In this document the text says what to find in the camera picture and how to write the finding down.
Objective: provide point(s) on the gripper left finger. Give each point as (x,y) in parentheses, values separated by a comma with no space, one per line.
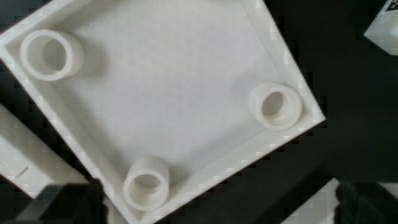
(69,204)

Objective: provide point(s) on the white square tabletop part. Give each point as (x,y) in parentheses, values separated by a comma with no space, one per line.
(167,82)

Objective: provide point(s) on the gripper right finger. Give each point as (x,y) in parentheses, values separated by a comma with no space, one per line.
(367,204)

